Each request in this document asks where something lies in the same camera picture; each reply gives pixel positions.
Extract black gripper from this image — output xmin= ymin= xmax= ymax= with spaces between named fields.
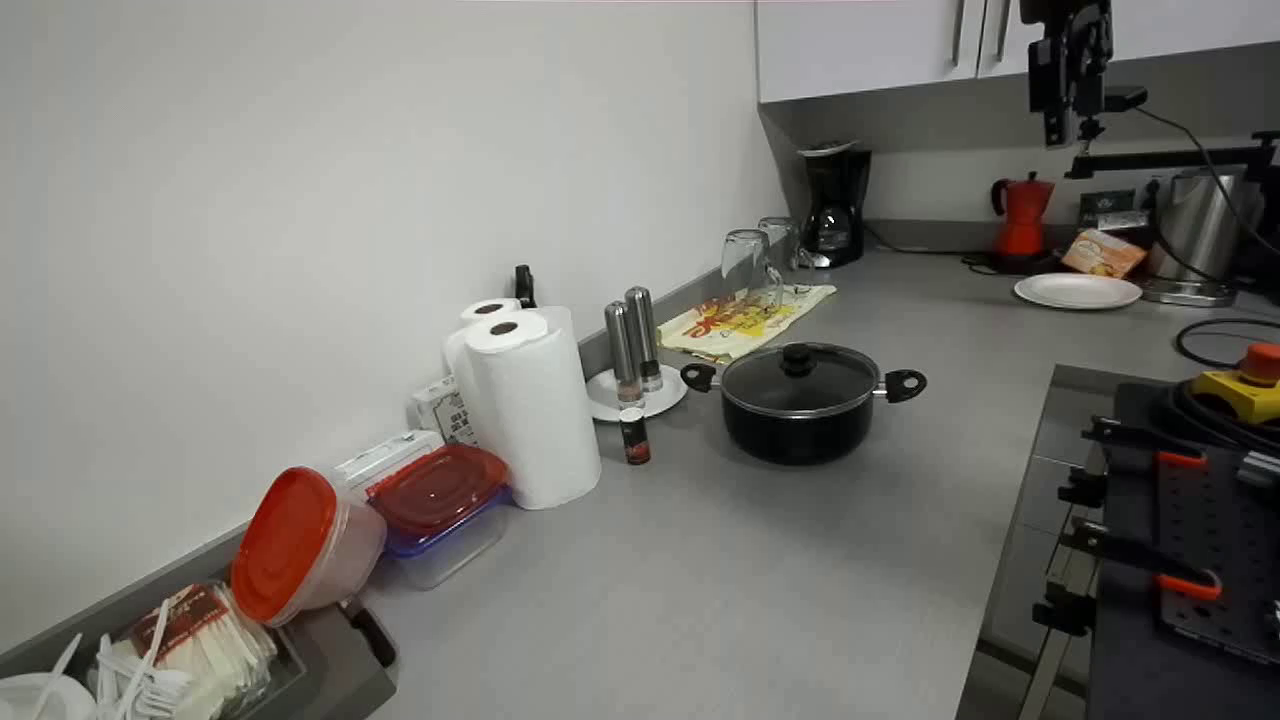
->
xmin=1017 ymin=0 xmax=1118 ymax=149

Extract glass lid with black knob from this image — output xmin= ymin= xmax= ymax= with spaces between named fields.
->
xmin=719 ymin=338 xmax=882 ymax=406

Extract red moka pot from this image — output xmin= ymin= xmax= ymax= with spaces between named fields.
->
xmin=987 ymin=167 xmax=1059 ymax=264

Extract black cooking pot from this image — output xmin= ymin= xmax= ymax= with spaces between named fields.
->
xmin=674 ymin=338 xmax=932 ymax=467

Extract flat container with red lid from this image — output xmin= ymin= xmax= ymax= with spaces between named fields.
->
xmin=363 ymin=444 xmax=519 ymax=593

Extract orange packet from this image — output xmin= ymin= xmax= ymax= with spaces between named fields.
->
xmin=1059 ymin=224 xmax=1152 ymax=281

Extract steel electric kettle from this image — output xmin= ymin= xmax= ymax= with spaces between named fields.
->
xmin=1149 ymin=167 xmax=1267 ymax=312

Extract white dinner plate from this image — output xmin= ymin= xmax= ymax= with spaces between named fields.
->
xmin=1007 ymin=267 xmax=1149 ymax=314

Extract black coffee maker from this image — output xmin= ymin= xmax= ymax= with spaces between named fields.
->
xmin=793 ymin=138 xmax=877 ymax=274

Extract yellow emergency stop button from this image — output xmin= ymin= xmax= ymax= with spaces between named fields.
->
xmin=1186 ymin=338 xmax=1280 ymax=429

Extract clear drinking glass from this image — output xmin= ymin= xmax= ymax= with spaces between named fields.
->
xmin=719 ymin=224 xmax=777 ymax=289
xmin=755 ymin=210 xmax=804 ymax=267

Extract yellow red printed dish towel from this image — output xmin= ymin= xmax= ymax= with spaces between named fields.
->
xmin=655 ymin=281 xmax=840 ymax=372

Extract steel spice grinder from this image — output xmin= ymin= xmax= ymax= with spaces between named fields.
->
xmin=600 ymin=299 xmax=645 ymax=395
xmin=623 ymin=283 xmax=668 ymax=384

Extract small white round plate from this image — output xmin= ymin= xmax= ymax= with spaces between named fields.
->
xmin=583 ymin=361 xmax=693 ymax=429

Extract small bottle with red cap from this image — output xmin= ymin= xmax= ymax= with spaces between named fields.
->
xmin=619 ymin=417 xmax=655 ymax=467

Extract white paper towel roll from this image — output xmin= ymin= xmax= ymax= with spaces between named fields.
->
xmin=455 ymin=308 xmax=609 ymax=513
xmin=440 ymin=292 xmax=529 ymax=404

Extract white plug adapter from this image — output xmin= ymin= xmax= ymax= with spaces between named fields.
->
xmin=404 ymin=377 xmax=478 ymax=446

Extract white power strip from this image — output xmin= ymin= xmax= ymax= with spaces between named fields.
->
xmin=333 ymin=429 xmax=444 ymax=486

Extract grey utensil tray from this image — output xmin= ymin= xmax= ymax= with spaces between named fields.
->
xmin=0 ymin=579 xmax=400 ymax=720

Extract white plastic cutlery packets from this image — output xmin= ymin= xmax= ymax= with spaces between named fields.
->
xmin=88 ymin=585 xmax=286 ymax=720

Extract white bowl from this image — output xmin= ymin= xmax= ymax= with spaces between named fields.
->
xmin=0 ymin=668 xmax=98 ymax=720

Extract grey wall socket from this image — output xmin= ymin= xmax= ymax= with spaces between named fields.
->
xmin=1075 ymin=186 xmax=1156 ymax=233

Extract steel cabinet handle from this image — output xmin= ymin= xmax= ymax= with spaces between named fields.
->
xmin=974 ymin=0 xmax=1017 ymax=77
xmin=942 ymin=0 xmax=973 ymax=71

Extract thin black hanging cable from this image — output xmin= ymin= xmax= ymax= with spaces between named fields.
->
xmin=1134 ymin=99 xmax=1280 ymax=264

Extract white wall cabinet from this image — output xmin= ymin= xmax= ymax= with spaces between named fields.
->
xmin=753 ymin=0 xmax=1280 ymax=106

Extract black cable loop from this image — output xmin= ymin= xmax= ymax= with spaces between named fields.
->
xmin=1173 ymin=312 xmax=1280 ymax=372

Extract black clamp with orange handle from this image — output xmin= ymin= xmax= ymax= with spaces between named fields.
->
xmin=1057 ymin=444 xmax=1211 ymax=513
xmin=1057 ymin=514 xmax=1229 ymax=613

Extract steel robot base plate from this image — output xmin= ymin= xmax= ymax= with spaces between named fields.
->
xmin=956 ymin=361 xmax=1280 ymax=720

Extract black utensil handle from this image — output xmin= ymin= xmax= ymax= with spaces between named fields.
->
xmin=337 ymin=599 xmax=400 ymax=673

